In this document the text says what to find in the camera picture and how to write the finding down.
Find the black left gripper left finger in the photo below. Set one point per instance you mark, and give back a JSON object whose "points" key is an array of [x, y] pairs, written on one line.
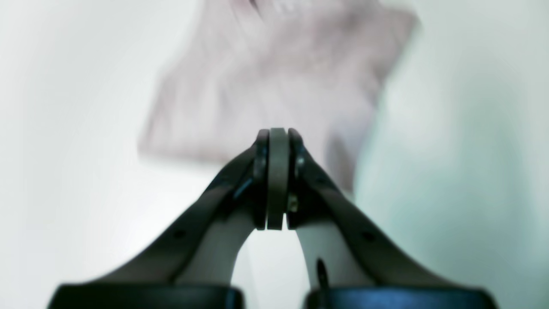
{"points": [[190, 265]]}

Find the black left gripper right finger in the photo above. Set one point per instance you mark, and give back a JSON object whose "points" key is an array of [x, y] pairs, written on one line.
{"points": [[351, 263]]}

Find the pink T-shirt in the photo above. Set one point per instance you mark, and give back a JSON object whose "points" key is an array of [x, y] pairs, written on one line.
{"points": [[317, 66]]}

